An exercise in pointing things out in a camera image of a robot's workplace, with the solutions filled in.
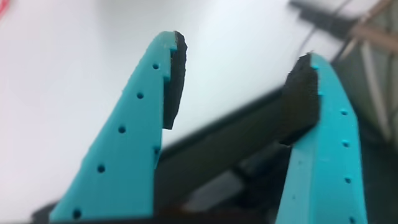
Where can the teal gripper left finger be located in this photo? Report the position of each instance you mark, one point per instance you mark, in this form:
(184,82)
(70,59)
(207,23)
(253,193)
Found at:
(130,155)

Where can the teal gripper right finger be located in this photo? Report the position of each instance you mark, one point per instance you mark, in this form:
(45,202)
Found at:
(326,161)

